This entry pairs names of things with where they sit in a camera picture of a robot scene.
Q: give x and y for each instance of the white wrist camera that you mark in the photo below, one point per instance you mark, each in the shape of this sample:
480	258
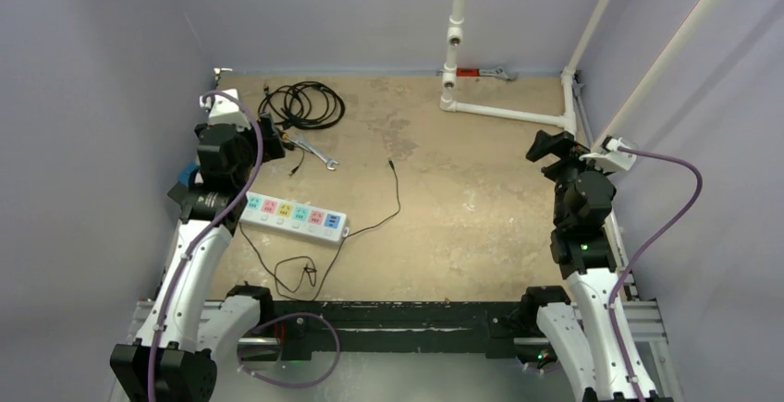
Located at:
616	155
221	110

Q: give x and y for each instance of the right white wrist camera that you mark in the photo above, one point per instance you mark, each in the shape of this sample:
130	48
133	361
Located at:
616	155

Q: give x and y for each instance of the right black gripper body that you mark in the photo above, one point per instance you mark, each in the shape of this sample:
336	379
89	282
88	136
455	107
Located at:
552	147

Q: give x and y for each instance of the white colourful power strip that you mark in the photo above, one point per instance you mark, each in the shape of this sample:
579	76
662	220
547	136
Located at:
298	220

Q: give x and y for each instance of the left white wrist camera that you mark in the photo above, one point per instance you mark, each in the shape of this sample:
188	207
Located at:
221	110

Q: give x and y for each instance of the red handled adjustable wrench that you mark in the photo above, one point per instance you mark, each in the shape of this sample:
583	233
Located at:
497	73

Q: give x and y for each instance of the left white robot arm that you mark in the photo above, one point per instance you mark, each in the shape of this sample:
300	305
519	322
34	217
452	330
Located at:
175	354

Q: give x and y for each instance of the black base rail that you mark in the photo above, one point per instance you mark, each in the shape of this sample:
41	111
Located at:
493	329

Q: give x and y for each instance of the blue wall socket box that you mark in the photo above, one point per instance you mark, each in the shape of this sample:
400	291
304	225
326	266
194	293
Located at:
188	174

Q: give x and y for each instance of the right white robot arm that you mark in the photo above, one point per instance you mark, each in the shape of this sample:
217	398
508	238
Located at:
585	322

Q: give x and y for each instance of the white PVC pipe frame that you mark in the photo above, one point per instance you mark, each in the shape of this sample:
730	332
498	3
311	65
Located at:
538	37

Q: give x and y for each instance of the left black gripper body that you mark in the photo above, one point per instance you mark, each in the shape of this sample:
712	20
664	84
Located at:
248	141

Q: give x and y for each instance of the silver open-end wrench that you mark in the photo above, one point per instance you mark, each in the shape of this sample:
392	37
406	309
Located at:
299	140

